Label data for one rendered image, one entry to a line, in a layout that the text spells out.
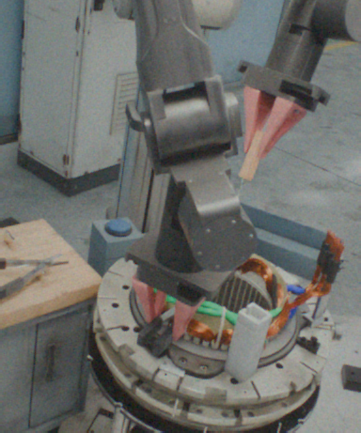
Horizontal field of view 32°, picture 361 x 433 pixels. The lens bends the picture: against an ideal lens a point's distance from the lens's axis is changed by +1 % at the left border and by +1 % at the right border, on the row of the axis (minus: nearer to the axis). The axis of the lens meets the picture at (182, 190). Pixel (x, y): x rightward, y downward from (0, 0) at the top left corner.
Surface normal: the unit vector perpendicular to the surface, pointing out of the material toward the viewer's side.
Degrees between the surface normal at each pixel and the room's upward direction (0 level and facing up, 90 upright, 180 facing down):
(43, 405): 90
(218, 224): 90
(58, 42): 90
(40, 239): 0
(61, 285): 0
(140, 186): 90
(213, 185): 19
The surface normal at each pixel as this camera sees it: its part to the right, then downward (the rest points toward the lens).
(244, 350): -0.66, 0.26
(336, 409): 0.17, -0.87
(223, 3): 0.18, 0.64
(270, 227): -0.39, 0.37
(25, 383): 0.62, 0.46
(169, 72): 0.17, 0.23
